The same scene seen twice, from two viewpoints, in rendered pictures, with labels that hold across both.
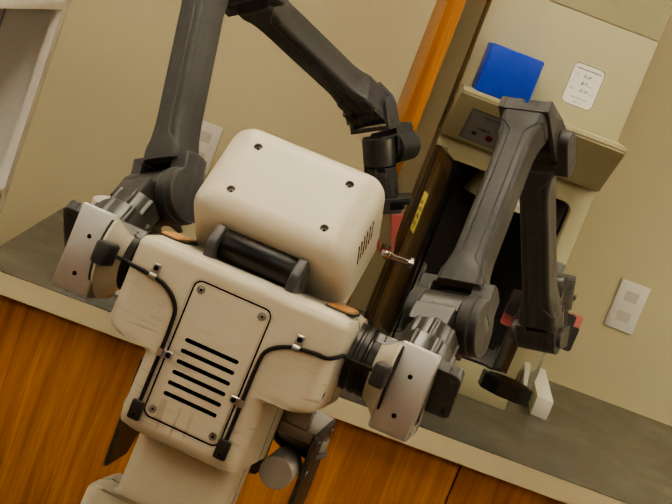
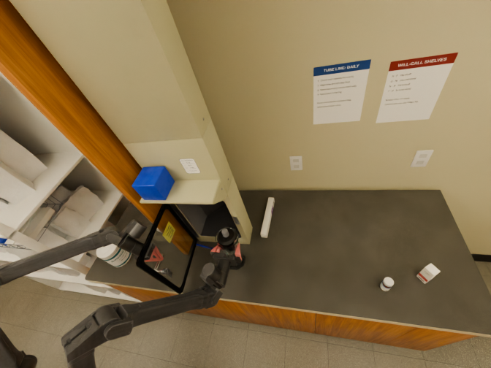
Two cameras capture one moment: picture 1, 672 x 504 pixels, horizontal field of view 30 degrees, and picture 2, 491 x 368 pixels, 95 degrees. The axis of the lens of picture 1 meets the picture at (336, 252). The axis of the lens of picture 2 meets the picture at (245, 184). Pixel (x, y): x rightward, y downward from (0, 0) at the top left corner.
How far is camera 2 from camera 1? 211 cm
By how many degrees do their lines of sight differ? 42
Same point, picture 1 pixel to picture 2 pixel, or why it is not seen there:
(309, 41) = (42, 265)
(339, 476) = not seen: hidden behind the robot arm
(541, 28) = (154, 153)
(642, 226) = (286, 139)
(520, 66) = (147, 189)
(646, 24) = (190, 133)
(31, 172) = not seen: hidden behind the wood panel
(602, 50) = (183, 151)
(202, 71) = not seen: outside the picture
